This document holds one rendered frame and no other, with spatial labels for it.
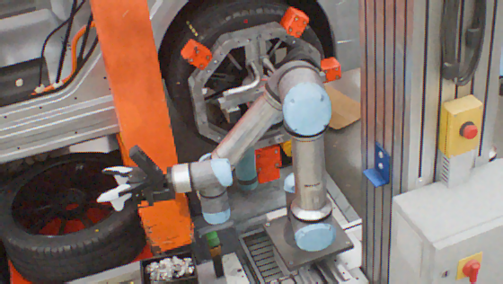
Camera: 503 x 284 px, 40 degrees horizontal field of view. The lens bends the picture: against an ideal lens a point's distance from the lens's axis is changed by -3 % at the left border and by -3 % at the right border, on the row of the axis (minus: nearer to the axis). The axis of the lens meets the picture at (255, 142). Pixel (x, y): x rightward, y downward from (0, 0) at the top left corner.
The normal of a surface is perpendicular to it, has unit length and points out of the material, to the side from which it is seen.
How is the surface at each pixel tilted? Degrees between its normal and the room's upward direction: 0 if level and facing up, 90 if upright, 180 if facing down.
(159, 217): 90
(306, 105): 84
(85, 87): 90
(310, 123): 82
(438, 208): 0
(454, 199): 0
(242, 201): 0
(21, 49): 55
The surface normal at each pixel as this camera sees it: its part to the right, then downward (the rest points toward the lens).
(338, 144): -0.09, -0.81
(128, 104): 0.33, 0.53
